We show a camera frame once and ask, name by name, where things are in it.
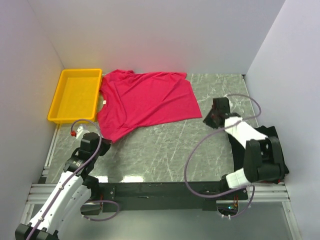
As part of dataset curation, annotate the red t shirt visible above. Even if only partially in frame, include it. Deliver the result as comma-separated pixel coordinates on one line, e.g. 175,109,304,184
97,69,202,143

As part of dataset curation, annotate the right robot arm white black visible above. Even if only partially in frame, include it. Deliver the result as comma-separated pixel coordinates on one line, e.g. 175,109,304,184
203,97,290,200

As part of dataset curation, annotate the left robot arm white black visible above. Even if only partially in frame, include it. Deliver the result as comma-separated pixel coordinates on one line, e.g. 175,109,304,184
15,132,111,240

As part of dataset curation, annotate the folded black t shirt stack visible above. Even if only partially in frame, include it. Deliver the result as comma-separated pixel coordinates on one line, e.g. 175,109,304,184
228,126,289,184

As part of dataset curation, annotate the yellow plastic tray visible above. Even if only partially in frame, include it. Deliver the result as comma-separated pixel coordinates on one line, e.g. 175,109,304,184
47,68,102,124

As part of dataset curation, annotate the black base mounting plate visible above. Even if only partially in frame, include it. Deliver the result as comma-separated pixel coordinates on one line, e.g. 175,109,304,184
89,182,249,211

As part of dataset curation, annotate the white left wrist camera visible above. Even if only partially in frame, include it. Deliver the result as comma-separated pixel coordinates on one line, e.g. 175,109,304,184
70,124,90,141

